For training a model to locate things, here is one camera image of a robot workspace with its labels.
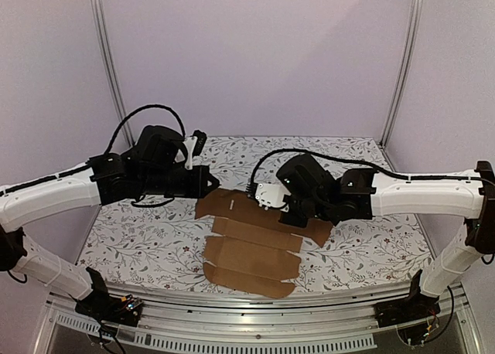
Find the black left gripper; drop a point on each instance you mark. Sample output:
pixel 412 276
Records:
pixel 198 191

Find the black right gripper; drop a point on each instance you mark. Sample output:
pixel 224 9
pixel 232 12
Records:
pixel 295 216

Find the brown cardboard box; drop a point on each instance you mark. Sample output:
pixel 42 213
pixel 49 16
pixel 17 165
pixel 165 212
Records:
pixel 249 250

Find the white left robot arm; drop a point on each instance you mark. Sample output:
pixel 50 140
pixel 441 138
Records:
pixel 102 180

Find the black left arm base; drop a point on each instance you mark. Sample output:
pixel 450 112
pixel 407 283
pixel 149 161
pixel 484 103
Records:
pixel 101 306

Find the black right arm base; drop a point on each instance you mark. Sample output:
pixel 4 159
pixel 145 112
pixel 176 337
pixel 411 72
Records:
pixel 415 306

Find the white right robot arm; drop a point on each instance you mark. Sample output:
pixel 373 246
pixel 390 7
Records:
pixel 370 191

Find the aluminium front rail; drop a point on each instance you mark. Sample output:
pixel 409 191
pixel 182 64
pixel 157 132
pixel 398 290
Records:
pixel 326 322

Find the left aluminium frame post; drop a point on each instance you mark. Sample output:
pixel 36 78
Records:
pixel 107 58

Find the aluminium frame post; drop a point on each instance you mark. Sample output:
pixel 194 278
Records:
pixel 107 58
pixel 403 72

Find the right aluminium frame post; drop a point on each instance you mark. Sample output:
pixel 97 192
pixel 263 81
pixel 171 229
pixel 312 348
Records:
pixel 403 72

